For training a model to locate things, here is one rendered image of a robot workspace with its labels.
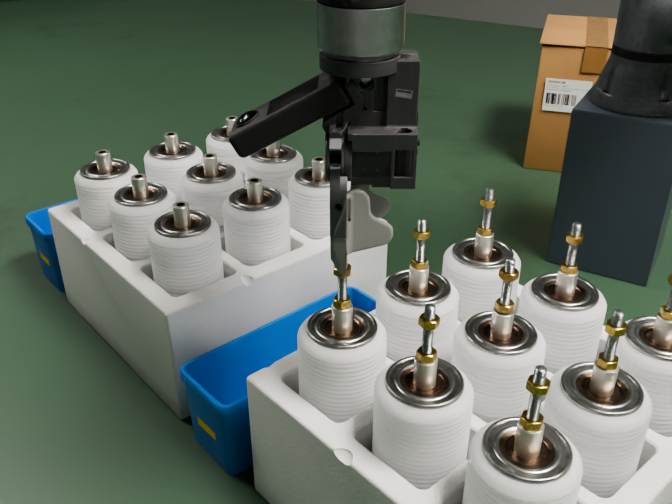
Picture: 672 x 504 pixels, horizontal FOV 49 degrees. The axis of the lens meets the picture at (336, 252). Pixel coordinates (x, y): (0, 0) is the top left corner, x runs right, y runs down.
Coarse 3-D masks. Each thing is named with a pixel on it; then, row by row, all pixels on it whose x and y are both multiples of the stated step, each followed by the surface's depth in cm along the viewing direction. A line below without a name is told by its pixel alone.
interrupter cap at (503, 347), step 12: (480, 312) 80; (468, 324) 78; (480, 324) 78; (516, 324) 78; (528, 324) 78; (468, 336) 76; (480, 336) 76; (516, 336) 77; (528, 336) 76; (480, 348) 75; (492, 348) 75; (504, 348) 75; (516, 348) 75; (528, 348) 75
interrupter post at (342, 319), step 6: (336, 312) 76; (342, 312) 76; (348, 312) 76; (336, 318) 76; (342, 318) 76; (348, 318) 76; (336, 324) 77; (342, 324) 77; (348, 324) 77; (336, 330) 77; (342, 330) 77; (348, 330) 77
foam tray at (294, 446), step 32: (256, 384) 81; (288, 384) 84; (256, 416) 84; (288, 416) 78; (320, 416) 77; (256, 448) 87; (288, 448) 80; (320, 448) 75; (352, 448) 73; (256, 480) 90; (288, 480) 83; (320, 480) 77; (352, 480) 72; (384, 480) 69; (448, 480) 69; (640, 480) 69
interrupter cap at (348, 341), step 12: (324, 312) 80; (360, 312) 80; (312, 324) 78; (324, 324) 78; (360, 324) 78; (372, 324) 78; (312, 336) 76; (324, 336) 76; (336, 336) 77; (348, 336) 77; (360, 336) 76; (372, 336) 76; (336, 348) 75; (348, 348) 75
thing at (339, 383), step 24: (384, 336) 78; (312, 360) 76; (336, 360) 75; (360, 360) 75; (384, 360) 78; (312, 384) 78; (336, 384) 76; (360, 384) 77; (336, 408) 78; (360, 408) 78
